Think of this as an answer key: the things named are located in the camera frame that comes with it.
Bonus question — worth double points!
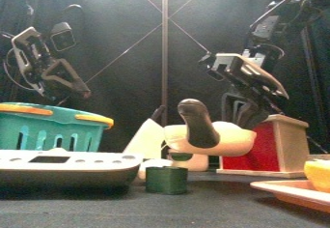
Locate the red and wood toy box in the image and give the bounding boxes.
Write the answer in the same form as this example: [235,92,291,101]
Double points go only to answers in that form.
[216,113,311,179]

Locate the white triangular toy piece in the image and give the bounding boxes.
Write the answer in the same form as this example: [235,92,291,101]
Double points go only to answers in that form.
[123,118,167,160]

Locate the yellow toy lemon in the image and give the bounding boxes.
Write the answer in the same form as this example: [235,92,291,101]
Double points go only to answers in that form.
[303,159,330,194]

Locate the white digital scale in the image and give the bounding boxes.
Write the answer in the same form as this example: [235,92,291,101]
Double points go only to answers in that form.
[0,147,144,188]

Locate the small white round toy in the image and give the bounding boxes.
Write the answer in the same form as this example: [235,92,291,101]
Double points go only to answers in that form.
[136,157,174,182]

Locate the dark green cube cup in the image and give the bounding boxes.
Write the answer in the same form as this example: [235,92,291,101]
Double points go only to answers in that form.
[144,165,190,195]

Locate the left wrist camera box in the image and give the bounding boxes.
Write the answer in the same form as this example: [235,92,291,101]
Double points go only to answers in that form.
[49,21,77,52]

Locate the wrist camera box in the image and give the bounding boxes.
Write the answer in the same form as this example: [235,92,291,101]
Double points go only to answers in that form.
[199,52,242,82]
[49,21,77,52]

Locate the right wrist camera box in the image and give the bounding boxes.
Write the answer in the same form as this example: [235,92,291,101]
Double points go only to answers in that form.
[199,52,242,82]

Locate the teal basket with yellow handles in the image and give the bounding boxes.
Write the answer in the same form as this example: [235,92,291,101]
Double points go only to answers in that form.
[0,101,116,153]

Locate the thin diagonal brace wire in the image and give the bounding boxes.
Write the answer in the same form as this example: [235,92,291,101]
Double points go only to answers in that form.
[125,0,212,55]
[84,0,216,84]

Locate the vertical metal frame pole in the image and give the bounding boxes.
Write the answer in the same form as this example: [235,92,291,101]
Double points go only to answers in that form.
[160,0,168,128]

